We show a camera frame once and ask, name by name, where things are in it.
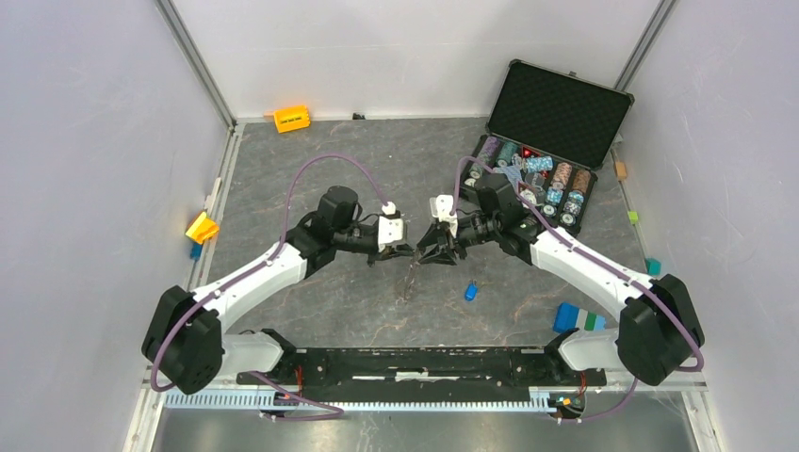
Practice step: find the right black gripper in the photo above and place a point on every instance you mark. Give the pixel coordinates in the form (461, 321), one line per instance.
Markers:
(448, 245)

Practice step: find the orange plastic block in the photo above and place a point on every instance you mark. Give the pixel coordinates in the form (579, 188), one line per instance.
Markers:
(291, 119)

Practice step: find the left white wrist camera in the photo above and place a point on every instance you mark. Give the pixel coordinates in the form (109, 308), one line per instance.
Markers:
(391, 227)

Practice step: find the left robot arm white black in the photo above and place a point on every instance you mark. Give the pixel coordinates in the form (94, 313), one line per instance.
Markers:
(188, 340)

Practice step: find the black poker chip case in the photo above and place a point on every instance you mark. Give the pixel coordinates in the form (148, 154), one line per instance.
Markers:
(543, 113)

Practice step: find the blue white green block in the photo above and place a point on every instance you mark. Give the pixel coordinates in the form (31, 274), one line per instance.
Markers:
(569, 317)

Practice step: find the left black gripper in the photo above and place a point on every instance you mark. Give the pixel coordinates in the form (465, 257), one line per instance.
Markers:
(388, 252)

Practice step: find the orange small cube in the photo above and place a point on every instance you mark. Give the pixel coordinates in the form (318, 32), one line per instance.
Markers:
(620, 171)

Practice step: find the large metal disc keyring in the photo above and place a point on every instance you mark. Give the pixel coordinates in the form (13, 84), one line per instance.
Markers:
(409, 281)

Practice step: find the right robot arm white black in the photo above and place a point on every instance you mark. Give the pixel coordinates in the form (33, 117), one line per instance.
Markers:
(658, 331)

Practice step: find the teal cube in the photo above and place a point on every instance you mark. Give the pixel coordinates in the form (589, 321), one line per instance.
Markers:
(653, 266)

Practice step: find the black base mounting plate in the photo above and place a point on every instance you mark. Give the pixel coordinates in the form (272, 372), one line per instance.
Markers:
(423, 374)

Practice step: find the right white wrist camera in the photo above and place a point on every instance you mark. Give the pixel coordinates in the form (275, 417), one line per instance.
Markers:
(444, 213)

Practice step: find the yellow orange block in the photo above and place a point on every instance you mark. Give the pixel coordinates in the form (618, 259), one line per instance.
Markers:
(202, 228)

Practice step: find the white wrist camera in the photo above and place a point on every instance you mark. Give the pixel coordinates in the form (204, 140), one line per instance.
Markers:
(391, 227)
(444, 213)

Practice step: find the small blue block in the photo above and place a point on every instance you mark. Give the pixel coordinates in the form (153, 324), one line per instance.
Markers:
(196, 251)

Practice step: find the silver key blue tag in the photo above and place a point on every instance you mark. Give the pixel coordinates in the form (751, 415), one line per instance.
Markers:
(471, 292)

